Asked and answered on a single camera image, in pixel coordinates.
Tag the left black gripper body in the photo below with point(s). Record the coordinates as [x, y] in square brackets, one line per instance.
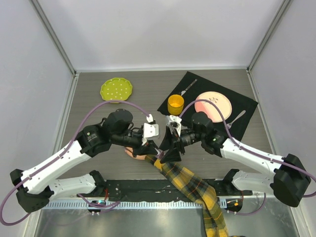
[138, 150]

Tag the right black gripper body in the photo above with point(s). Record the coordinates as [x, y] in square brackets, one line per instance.
[178, 145]

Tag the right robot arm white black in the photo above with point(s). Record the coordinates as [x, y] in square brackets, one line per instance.
[284, 177]

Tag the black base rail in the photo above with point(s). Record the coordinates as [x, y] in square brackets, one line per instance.
[157, 190]

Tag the green dotted plate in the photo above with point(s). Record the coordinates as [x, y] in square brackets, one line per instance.
[116, 89]

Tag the yellow cup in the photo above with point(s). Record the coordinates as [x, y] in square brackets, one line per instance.
[175, 104]

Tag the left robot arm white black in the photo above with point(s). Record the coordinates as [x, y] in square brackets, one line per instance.
[42, 182]

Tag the silver dark-handled knife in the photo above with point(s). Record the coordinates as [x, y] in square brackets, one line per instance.
[188, 87]

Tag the yellow plaid sleeve forearm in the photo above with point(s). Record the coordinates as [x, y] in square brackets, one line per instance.
[196, 190]

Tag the white slotted cable duct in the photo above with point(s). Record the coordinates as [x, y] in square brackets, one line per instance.
[81, 204]

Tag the black placemat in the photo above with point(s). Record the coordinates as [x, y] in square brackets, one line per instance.
[239, 103]

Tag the pink white plate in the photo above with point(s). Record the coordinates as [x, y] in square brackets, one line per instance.
[221, 102]

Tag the mannequin hand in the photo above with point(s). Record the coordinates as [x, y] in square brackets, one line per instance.
[129, 151]

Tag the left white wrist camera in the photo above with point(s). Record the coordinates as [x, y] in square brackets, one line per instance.
[150, 130]

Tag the silver fork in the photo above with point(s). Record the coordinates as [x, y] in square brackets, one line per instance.
[229, 125]

